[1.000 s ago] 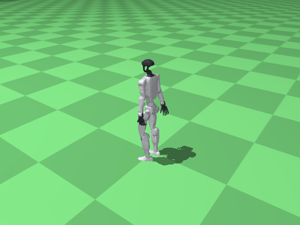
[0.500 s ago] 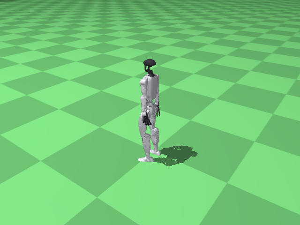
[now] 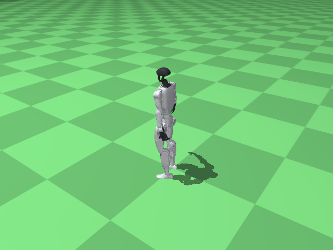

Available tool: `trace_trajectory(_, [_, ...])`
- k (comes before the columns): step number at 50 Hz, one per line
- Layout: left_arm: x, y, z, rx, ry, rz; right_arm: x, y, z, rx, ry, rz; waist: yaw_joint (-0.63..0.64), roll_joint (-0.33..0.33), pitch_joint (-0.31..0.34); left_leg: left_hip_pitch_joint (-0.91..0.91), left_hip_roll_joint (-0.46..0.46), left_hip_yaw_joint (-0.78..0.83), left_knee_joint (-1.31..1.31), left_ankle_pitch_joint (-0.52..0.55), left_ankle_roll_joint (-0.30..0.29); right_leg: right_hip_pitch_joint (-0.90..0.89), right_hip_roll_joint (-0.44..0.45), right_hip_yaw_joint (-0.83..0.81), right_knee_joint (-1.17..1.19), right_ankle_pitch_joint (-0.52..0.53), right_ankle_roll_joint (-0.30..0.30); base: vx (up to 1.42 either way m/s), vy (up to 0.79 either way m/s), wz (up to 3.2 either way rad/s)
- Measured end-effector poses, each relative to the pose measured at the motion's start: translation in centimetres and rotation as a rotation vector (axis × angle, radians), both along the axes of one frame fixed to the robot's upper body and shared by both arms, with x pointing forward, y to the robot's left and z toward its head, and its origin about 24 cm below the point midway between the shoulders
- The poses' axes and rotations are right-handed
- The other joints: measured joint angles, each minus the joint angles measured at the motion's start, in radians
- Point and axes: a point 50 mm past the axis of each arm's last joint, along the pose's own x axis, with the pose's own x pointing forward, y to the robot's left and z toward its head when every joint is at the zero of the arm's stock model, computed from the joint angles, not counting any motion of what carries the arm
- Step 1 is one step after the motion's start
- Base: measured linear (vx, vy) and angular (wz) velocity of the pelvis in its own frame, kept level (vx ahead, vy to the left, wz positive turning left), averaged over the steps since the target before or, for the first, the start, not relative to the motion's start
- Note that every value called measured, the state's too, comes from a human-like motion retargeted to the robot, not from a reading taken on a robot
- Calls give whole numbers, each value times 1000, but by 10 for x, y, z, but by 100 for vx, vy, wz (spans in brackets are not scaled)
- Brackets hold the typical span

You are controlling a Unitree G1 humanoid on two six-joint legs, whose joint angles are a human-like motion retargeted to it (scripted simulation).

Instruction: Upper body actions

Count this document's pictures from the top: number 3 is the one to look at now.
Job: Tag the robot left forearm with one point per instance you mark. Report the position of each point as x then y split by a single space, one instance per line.
159 120

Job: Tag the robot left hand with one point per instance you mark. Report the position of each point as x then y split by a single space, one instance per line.
163 135

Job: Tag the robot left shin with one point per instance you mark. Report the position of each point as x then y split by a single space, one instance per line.
165 161

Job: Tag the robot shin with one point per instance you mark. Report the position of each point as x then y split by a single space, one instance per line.
172 155
165 161

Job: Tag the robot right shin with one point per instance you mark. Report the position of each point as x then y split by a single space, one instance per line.
172 155

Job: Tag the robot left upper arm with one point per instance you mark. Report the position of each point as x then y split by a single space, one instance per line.
157 95

